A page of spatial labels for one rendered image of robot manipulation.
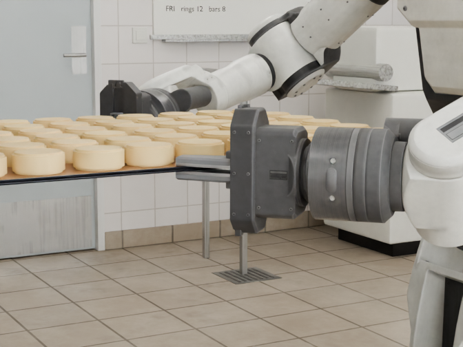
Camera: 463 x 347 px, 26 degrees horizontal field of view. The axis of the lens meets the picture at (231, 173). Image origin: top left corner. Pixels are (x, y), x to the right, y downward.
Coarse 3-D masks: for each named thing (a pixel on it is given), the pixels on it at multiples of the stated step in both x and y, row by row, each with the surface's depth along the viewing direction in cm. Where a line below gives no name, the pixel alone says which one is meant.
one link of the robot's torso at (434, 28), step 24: (408, 0) 142; (432, 0) 137; (456, 0) 133; (432, 24) 139; (456, 24) 134; (432, 48) 140; (456, 48) 136; (432, 72) 140; (456, 72) 136; (432, 96) 142; (456, 96) 138
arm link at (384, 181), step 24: (408, 120) 95; (360, 144) 90; (384, 144) 90; (360, 168) 90; (384, 168) 89; (408, 168) 89; (360, 192) 90; (384, 192) 90; (408, 192) 89; (432, 192) 89; (456, 192) 88; (360, 216) 92; (384, 216) 91; (408, 216) 92; (432, 216) 91; (456, 216) 91; (432, 240) 94; (456, 240) 93
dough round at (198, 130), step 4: (180, 128) 116; (184, 128) 116; (188, 128) 116; (192, 128) 116; (196, 128) 116; (200, 128) 116; (204, 128) 116; (208, 128) 116; (212, 128) 116; (216, 128) 116; (180, 132) 116; (184, 132) 115; (188, 132) 115; (192, 132) 115; (196, 132) 115; (200, 132) 115; (200, 136) 115
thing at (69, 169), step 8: (8, 168) 98; (72, 168) 98; (128, 168) 98; (136, 168) 98; (144, 168) 98; (152, 168) 98; (8, 176) 93; (16, 176) 93; (24, 176) 93; (32, 176) 93; (40, 176) 93
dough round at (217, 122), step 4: (200, 120) 125; (204, 120) 125; (208, 120) 125; (212, 120) 125; (216, 120) 125; (220, 120) 125; (224, 120) 125; (228, 120) 125; (196, 124) 124; (200, 124) 123; (204, 124) 123; (208, 124) 123; (212, 124) 122; (216, 124) 122; (220, 124) 123
